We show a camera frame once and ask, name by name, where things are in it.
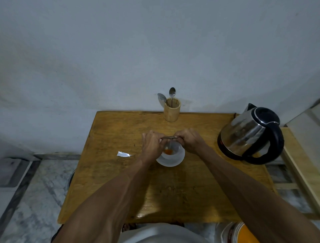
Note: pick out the torn silver sachet piece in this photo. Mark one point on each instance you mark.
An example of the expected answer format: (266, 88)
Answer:
(123, 154)

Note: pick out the person's left hand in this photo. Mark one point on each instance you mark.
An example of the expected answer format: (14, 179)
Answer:
(150, 146)

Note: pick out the steel spoon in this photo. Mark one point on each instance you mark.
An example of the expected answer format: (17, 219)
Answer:
(162, 98)
(172, 92)

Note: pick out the person's right hand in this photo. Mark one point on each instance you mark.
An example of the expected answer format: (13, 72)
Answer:
(191, 141)

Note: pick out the orange powder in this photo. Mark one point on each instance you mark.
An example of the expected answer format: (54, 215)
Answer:
(168, 152)

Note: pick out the light wooden board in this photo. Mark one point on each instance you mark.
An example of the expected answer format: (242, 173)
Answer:
(300, 162)

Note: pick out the wooden utensil holder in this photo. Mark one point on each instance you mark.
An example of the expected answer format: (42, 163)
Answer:
(172, 112)

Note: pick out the white bucket with orange lid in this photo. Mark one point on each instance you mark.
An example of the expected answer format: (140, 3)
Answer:
(241, 234)

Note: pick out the person's left forearm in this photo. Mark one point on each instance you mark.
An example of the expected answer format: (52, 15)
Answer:
(107, 200)

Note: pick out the person's right fingers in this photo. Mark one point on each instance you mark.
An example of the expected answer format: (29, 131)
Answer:
(182, 138)

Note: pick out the person's right forearm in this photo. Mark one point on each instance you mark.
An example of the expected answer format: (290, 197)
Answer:
(250, 197)

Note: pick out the person's left fingers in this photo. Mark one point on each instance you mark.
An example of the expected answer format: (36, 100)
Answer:
(157, 137)

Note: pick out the white cup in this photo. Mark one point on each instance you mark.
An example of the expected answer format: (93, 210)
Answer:
(172, 160)

